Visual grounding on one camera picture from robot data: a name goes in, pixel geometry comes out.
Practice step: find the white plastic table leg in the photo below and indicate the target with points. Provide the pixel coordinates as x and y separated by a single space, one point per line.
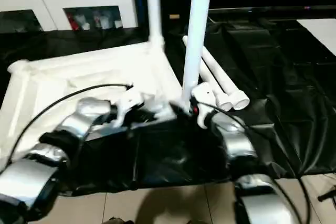
228 85
212 82
154 9
198 24

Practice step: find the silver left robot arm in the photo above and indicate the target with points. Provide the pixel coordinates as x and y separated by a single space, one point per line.
79 124

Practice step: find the small yellow tag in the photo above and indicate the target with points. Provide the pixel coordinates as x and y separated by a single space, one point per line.
174 17

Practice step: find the black work mat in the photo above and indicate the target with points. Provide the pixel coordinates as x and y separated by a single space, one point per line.
283 77

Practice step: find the grey left robot leg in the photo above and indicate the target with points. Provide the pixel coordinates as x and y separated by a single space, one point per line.
118 221

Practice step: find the white flat board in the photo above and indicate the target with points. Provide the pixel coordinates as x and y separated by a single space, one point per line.
317 35

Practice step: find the white glass-door cabinet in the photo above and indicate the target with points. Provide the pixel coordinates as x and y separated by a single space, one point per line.
37 1

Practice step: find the black stand base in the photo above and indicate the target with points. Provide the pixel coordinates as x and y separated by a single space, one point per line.
328 195

